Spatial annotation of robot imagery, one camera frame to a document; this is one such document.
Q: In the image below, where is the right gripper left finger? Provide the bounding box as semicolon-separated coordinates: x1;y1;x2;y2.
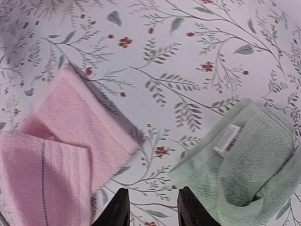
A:
91;188;130;226

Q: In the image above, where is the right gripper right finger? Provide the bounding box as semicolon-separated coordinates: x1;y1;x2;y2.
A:
177;186;221;226

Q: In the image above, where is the pink towel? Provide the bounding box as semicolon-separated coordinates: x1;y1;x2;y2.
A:
0;66;137;226

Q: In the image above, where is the light green towel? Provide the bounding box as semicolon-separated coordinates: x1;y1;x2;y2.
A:
169;98;301;226

